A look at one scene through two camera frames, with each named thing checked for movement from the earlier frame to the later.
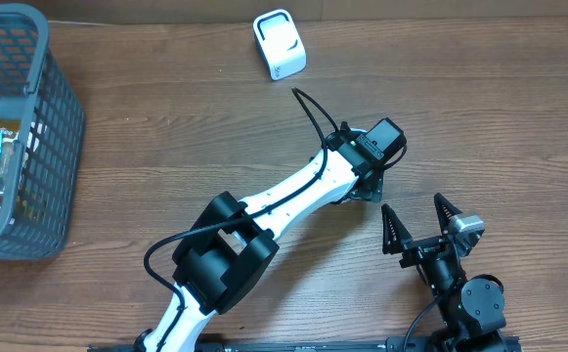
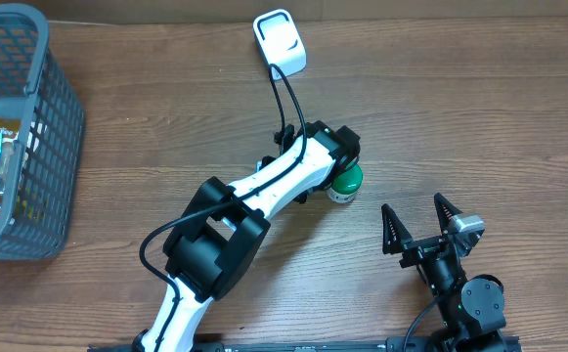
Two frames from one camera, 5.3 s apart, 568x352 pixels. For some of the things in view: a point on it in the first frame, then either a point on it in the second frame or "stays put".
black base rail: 326,343 stays put
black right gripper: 396,242 stays put
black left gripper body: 373,189 → 323,185
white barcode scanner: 280,42 stays put
